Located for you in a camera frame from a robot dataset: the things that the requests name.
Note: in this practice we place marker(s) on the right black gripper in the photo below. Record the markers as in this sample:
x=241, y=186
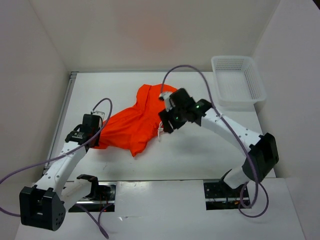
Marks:
x=165, y=116

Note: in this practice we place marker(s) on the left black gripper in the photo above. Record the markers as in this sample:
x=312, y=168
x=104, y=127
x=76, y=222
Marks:
x=99, y=127

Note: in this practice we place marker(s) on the orange mesh shorts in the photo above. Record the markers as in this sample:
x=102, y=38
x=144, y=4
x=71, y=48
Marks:
x=132, y=128

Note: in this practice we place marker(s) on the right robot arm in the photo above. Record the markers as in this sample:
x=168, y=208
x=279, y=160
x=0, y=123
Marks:
x=260, y=151

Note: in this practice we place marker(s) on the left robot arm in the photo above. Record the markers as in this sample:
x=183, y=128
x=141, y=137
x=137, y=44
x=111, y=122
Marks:
x=44, y=205

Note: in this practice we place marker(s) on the white plastic basket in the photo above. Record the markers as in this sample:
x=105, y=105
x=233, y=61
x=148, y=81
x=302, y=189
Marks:
x=237, y=81

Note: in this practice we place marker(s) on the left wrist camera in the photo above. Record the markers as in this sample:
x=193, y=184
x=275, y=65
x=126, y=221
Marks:
x=101, y=114

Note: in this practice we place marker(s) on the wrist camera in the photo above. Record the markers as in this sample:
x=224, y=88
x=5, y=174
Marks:
x=101, y=114
x=166, y=98

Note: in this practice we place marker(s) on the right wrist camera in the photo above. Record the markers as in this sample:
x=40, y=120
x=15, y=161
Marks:
x=166, y=98

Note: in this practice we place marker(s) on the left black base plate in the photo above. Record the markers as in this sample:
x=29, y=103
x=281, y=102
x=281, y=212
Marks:
x=104, y=199

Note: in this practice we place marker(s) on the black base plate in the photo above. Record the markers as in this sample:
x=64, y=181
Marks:
x=219, y=196
x=104, y=199

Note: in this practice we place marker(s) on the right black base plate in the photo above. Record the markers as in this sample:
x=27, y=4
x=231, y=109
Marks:
x=219, y=196

